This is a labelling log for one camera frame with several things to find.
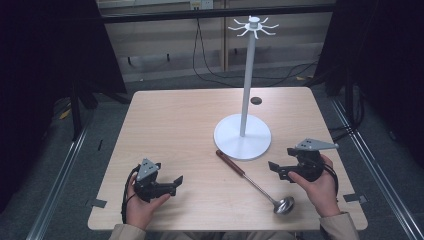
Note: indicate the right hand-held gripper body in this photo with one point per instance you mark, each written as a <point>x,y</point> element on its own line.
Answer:
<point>310,166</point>

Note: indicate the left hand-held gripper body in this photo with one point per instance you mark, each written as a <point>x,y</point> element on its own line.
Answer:
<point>148,190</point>

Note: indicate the person's left hand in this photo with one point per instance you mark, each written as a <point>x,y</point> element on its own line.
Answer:
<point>138,210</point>

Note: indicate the person's right hand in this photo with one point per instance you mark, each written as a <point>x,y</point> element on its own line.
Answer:
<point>321,196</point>

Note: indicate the grey tape piece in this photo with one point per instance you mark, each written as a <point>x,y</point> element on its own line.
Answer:
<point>97,203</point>
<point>354,198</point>

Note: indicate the small black floor tape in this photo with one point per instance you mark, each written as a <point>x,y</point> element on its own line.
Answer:
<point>100,144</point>

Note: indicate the dark round table grommet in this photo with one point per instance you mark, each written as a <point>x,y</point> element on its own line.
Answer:
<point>256,100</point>

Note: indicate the white hook stand rack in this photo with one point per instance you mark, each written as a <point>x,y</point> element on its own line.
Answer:
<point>248,83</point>

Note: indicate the black metal stand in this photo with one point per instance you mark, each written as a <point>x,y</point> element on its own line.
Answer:
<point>75,110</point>

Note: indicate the yellow floor tape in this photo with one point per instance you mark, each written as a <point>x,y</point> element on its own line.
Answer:
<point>65,114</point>

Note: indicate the black curtain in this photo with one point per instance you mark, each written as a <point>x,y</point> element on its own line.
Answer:
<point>383,60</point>
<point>40,66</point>

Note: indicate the black horizontal bar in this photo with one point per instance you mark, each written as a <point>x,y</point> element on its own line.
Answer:
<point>200,14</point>

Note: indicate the metal floor rail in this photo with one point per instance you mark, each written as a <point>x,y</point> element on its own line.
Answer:
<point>56,186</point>
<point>380,180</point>

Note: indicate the white wall socket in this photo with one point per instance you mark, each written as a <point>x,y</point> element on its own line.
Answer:
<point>201,4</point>

